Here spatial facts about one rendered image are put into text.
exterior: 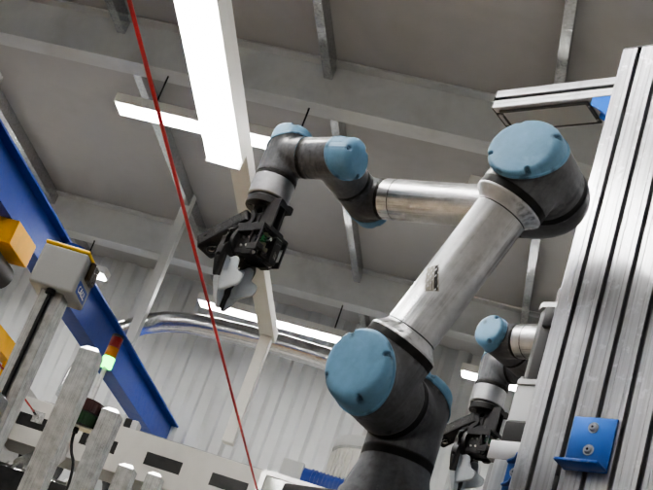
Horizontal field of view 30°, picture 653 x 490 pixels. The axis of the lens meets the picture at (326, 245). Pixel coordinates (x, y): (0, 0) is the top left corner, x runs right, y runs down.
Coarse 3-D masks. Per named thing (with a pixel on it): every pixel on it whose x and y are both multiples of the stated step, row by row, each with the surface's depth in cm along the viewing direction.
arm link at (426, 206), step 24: (360, 192) 216; (384, 192) 216; (408, 192) 213; (432, 192) 210; (456, 192) 208; (360, 216) 221; (384, 216) 217; (408, 216) 214; (432, 216) 211; (456, 216) 208; (576, 216) 193
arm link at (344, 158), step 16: (304, 144) 213; (320, 144) 211; (336, 144) 209; (352, 144) 209; (304, 160) 212; (320, 160) 210; (336, 160) 208; (352, 160) 208; (304, 176) 214; (320, 176) 212; (336, 176) 210; (352, 176) 209; (336, 192) 216; (352, 192) 215
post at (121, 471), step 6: (120, 468) 243; (126, 468) 243; (132, 468) 243; (114, 474) 243; (120, 474) 243; (126, 474) 243; (132, 474) 243; (114, 480) 242; (120, 480) 242; (126, 480) 242; (132, 480) 244; (114, 486) 242; (120, 486) 242; (126, 486) 242
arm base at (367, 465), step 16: (368, 448) 188; (384, 448) 186; (400, 448) 186; (368, 464) 185; (384, 464) 184; (400, 464) 185; (416, 464) 186; (352, 480) 184; (368, 480) 183; (384, 480) 182; (400, 480) 183; (416, 480) 184
